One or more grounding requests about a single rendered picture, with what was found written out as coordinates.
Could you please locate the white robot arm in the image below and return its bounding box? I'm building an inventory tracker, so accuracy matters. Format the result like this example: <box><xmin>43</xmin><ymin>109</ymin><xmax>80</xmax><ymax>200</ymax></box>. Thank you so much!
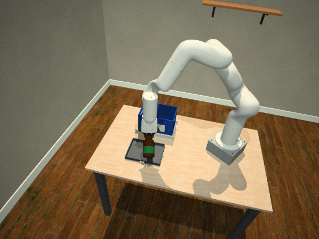
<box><xmin>142</xmin><ymin>39</ymin><xmax>259</xmax><ymax>151</ymax></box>

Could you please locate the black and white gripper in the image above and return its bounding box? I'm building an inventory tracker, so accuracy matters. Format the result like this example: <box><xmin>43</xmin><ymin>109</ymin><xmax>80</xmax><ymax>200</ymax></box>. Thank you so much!
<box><xmin>138</xmin><ymin>117</ymin><xmax>160</xmax><ymax>139</ymax></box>

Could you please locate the brown glass bottle with green label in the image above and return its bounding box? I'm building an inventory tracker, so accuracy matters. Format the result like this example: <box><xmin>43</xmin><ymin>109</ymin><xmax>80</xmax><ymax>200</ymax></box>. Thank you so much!
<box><xmin>143</xmin><ymin>133</ymin><xmax>155</xmax><ymax>158</ymax></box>

